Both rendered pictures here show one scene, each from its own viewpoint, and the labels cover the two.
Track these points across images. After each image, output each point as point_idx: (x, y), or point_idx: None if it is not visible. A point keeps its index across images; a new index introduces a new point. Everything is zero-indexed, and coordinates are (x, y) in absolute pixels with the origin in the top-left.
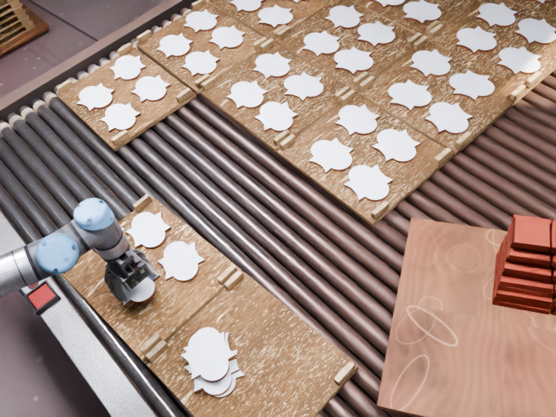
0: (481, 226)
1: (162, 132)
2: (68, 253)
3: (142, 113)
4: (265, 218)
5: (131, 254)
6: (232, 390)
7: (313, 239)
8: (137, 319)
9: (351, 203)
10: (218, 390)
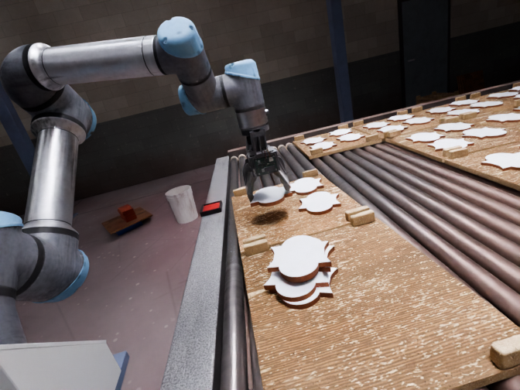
0: None
1: (347, 155)
2: (183, 29)
3: (338, 145)
4: (417, 193)
5: (264, 128)
6: (309, 303)
7: (475, 213)
8: (258, 228)
9: None
10: (289, 293)
